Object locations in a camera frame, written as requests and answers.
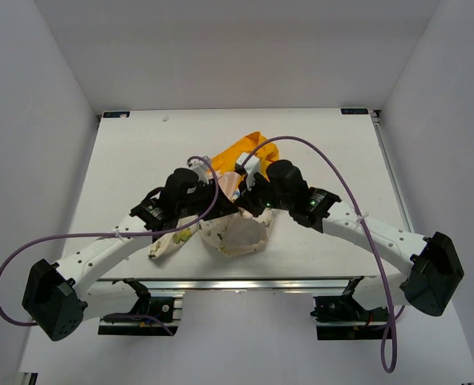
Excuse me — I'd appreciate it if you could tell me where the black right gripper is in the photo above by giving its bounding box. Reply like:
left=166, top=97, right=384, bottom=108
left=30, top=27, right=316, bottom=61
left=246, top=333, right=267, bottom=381
left=234, top=171, right=293, bottom=218

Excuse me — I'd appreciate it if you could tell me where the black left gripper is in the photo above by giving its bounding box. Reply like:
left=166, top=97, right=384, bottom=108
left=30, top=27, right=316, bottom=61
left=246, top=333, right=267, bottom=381
left=176, top=177, right=239, bottom=221

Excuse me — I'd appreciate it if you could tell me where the cream dinosaur print baby jacket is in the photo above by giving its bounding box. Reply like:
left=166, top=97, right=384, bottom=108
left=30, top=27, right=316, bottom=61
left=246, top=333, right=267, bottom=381
left=148, top=132, right=274, bottom=259

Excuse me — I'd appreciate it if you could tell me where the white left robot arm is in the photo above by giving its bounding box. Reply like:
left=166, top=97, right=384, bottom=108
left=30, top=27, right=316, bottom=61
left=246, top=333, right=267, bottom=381
left=22, top=168, right=238, bottom=341

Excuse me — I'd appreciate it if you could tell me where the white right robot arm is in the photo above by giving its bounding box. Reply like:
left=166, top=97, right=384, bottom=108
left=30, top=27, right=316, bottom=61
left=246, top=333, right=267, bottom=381
left=235, top=155, right=464, bottom=317

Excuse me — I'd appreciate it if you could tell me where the blue right corner label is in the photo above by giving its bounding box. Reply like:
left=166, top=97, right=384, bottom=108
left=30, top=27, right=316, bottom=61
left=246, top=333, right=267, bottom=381
left=340, top=107, right=369, bottom=116

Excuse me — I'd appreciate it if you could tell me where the blue corner label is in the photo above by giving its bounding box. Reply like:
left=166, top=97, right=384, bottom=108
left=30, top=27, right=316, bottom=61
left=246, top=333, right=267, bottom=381
left=102, top=111, right=130, bottom=119
left=340, top=107, right=369, bottom=116

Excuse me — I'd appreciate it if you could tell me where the blue left corner label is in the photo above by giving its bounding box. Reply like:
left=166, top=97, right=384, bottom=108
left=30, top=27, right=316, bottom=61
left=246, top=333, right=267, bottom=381
left=102, top=111, right=130, bottom=119

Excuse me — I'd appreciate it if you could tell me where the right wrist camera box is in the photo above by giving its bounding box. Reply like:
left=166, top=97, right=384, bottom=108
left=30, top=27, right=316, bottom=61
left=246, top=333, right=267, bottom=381
left=234, top=152, right=261, bottom=183

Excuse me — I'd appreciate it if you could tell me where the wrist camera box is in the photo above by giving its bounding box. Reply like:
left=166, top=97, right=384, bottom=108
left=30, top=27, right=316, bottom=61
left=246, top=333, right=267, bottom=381
left=187, top=156, right=213, bottom=184
left=234, top=152, right=261, bottom=183

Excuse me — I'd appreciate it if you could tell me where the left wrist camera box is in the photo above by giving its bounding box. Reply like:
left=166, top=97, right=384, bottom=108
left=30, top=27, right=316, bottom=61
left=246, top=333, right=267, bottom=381
left=187, top=156, right=213, bottom=184

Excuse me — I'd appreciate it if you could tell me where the aluminium front table rail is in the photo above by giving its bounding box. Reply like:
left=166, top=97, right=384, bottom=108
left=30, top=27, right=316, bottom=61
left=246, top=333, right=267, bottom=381
left=51, top=277, right=438, bottom=293

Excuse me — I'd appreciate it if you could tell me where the aluminium right side rail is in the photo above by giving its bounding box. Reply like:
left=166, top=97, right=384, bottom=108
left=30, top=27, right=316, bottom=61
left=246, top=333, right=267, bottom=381
left=371, top=110, right=438, bottom=290

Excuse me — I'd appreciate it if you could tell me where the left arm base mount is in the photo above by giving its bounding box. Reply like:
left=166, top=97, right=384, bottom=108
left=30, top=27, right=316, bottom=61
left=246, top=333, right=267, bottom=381
left=98, top=294, right=183, bottom=337

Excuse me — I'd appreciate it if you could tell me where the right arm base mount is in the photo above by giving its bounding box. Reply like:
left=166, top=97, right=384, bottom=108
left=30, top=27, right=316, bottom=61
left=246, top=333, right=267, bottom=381
left=310, top=295, right=390, bottom=341

